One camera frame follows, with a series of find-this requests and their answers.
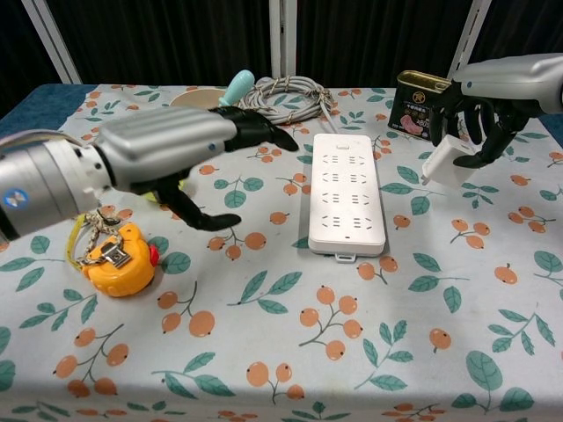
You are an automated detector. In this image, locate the black luncheon meat can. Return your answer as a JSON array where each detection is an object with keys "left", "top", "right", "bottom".
[{"left": 387, "top": 70, "right": 455, "bottom": 144}]

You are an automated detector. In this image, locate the beige bowl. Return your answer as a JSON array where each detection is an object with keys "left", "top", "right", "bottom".
[{"left": 169, "top": 86, "right": 230, "bottom": 109}]

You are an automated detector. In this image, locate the white power strip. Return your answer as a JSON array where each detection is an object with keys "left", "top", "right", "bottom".
[{"left": 307, "top": 133, "right": 389, "bottom": 264}]

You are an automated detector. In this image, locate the yellow duck tape measure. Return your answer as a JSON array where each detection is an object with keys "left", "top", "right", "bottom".
[{"left": 65, "top": 209, "right": 161, "bottom": 299}]

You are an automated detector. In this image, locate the grey cable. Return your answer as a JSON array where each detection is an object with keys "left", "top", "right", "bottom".
[{"left": 239, "top": 75, "right": 340, "bottom": 134}]

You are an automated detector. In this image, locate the floral tablecloth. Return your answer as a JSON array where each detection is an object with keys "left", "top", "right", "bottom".
[{"left": 0, "top": 83, "right": 563, "bottom": 422}]

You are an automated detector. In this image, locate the aluminium frame post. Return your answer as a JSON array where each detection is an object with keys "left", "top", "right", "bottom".
[
  {"left": 447, "top": 0, "right": 494, "bottom": 83},
  {"left": 268, "top": 0, "right": 301, "bottom": 81},
  {"left": 25, "top": 0, "right": 84, "bottom": 85}
]

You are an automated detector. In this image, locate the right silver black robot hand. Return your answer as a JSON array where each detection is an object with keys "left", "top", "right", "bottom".
[{"left": 428, "top": 54, "right": 563, "bottom": 171}]

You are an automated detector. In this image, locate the black curtain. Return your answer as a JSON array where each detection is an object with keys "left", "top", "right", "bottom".
[{"left": 0, "top": 0, "right": 563, "bottom": 118}]

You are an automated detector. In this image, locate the white plug adapter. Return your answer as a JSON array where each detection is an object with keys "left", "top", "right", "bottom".
[{"left": 421, "top": 134, "right": 479, "bottom": 192}]

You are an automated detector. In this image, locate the blue table cover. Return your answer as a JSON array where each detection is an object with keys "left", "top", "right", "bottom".
[{"left": 0, "top": 84, "right": 97, "bottom": 131}]

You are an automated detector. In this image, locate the teal handled tool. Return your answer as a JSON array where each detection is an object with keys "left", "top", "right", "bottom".
[{"left": 217, "top": 69, "right": 256, "bottom": 109}]

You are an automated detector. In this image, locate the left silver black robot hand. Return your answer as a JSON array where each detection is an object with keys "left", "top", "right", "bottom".
[{"left": 94, "top": 105, "right": 301, "bottom": 232}]

